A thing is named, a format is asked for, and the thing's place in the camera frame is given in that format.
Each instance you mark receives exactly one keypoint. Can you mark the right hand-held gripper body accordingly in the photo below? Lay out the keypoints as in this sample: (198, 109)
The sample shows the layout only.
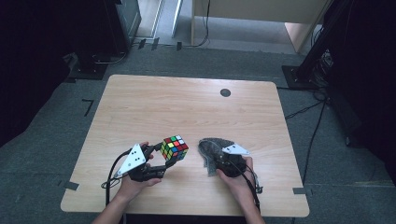
(232, 161)

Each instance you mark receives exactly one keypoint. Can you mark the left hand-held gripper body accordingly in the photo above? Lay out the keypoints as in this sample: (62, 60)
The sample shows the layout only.
(134, 160)

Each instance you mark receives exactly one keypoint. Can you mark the multicoloured puzzle cube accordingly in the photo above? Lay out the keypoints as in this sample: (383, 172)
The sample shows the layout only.
(174, 147)

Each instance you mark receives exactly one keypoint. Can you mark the grey cloth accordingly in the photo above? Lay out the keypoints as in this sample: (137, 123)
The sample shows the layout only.
(210, 152)

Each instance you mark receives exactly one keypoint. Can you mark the person's right hand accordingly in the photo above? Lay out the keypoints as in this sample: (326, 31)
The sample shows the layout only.
(239, 186)

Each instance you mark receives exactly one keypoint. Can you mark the person's left hand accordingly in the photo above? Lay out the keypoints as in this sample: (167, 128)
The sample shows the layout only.
(135, 188)

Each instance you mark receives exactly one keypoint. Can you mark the grey tape strip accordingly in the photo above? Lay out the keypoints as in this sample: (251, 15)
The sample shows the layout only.
(299, 191)
(71, 185)

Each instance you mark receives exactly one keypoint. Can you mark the dark round table grommet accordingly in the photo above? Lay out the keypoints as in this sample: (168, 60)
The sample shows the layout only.
(225, 92)

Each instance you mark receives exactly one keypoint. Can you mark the black tape piece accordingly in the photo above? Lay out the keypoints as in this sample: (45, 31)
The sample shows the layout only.
(179, 46)
(155, 43)
(142, 43)

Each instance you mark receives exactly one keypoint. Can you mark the black cabinet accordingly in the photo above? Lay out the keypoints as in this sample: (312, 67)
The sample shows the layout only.
(123, 25)

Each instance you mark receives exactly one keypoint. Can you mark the black metal stand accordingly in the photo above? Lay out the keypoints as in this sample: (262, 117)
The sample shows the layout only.
(314, 46)

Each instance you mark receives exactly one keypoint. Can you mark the dark curtain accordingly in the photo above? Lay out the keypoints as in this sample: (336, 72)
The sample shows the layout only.
(28, 62)
(370, 77)

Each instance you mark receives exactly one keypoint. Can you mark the light wooden desk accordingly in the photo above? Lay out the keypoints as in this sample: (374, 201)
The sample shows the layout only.
(264, 12)

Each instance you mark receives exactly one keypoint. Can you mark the black stand base plate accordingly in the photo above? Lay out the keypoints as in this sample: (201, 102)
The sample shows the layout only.
(88, 72)

